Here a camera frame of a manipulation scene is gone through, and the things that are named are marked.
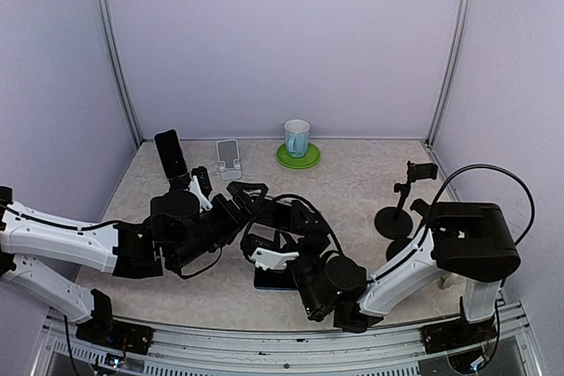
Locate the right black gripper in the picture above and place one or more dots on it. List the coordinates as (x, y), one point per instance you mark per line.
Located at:
(316, 231)

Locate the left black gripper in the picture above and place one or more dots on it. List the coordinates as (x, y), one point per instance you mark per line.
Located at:
(239, 218)

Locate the black phone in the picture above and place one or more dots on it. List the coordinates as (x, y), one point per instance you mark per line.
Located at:
(170, 153)
(271, 219)

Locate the white folding phone stand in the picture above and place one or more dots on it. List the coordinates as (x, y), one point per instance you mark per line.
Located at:
(229, 160)

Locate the black folding phone stand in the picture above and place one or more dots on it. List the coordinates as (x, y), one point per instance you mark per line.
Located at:
(180, 183)

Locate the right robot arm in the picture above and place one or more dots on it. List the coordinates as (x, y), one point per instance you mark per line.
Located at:
(471, 240)

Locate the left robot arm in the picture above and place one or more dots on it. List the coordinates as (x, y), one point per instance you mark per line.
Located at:
(181, 227)

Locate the centre bottom blue phone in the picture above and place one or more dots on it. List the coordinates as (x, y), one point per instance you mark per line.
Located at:
(274, 280)

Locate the rear black pole stand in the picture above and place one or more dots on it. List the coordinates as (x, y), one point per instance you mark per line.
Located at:
(415, 172)

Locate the black pole stand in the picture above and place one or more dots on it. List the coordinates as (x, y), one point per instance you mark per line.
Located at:
(415, 172)
(398, 250)

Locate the front black pole stand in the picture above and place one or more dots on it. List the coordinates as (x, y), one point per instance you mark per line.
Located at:
(398, 250)

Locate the green saucer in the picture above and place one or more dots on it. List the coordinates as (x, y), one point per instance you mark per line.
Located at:
(309, 160)

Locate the light blue mug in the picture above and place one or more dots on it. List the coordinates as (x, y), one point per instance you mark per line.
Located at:
(297, 137)

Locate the cream ceramic mug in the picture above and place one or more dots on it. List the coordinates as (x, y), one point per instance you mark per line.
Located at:
(449, 280)

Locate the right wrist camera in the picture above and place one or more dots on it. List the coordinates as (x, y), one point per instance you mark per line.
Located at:
(250, 243)

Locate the front aluminium rail frame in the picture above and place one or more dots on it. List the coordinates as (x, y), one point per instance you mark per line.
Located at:
(181, 350)

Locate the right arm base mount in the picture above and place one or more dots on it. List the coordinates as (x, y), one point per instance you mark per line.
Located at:
(458, 333)

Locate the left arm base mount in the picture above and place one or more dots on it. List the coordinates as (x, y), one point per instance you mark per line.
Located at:
(104, 330)

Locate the left aluminium corner post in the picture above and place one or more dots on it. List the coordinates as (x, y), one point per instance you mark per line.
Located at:
(118, 73)

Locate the aluminium corner post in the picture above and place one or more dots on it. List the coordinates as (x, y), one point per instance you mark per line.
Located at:
(455, 50)
(118, 73)

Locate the right aluminium corner post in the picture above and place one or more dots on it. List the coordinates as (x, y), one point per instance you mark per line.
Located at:
(455, 50)

